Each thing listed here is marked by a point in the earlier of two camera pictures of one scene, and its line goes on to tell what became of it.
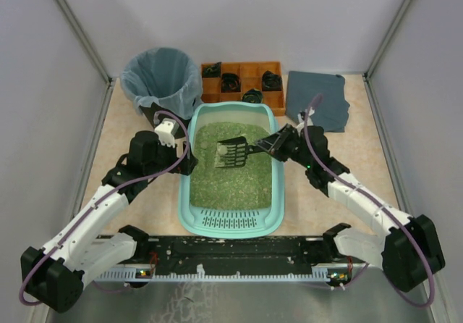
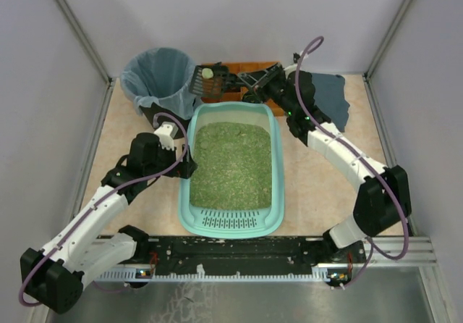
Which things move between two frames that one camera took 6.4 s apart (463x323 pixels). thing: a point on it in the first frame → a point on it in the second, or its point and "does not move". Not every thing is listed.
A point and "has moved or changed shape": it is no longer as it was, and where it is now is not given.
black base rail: (285, 257) does not move
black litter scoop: (234, 153) → (214, 86)
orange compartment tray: (251, 77) does not move
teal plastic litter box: (254, 223) does not move
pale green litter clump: (222, 150) has moved or changed shape
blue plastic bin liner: (166, 76) does not move
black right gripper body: (279, 142) → (265, 80)
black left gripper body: (187, 157) does not move
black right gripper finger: (273, 143) → (273, 72)
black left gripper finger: (189, 161) does not move
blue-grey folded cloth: (302, 87) does not move
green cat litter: (234, 187) does not move
